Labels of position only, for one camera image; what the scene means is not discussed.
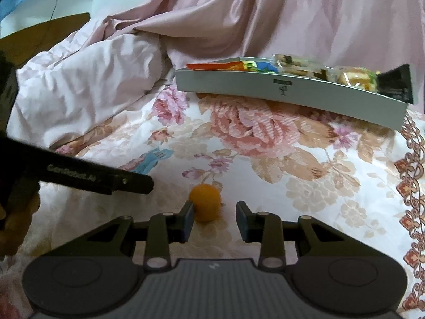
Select pink satin cloth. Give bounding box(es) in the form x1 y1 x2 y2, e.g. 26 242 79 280
83 0 425 114

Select black cable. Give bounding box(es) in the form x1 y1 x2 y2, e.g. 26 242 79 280
40 0 63 45

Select grey cardboard box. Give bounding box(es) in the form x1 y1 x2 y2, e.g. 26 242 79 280
174 56 414 130

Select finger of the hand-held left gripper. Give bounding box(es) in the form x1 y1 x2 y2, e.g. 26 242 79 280
111 169 154 195

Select mandarin orange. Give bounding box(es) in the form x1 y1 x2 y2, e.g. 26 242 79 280
189 183 222 223

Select person's left hand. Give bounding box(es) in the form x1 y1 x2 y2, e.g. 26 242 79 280
0 193 41 257

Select light pink duvet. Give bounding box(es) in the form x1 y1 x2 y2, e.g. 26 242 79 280
7 33 174 151

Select clear packet of dark snack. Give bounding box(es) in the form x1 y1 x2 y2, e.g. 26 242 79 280
273 54 315 69

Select wooden headboard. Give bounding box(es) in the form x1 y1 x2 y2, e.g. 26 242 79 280
0 12 91 70

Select floral bedsheet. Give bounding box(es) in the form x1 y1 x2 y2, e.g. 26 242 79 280
0 85 425 319

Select sandwich bread packet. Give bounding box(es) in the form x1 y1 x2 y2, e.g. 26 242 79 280
333 66 381 93

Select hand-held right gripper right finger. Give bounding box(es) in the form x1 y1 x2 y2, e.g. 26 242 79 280
235 201 349 271

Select blue snack packet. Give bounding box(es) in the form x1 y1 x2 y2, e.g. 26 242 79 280
131 148 175 175

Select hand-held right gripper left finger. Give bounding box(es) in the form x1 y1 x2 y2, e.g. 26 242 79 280
84 201 195 271

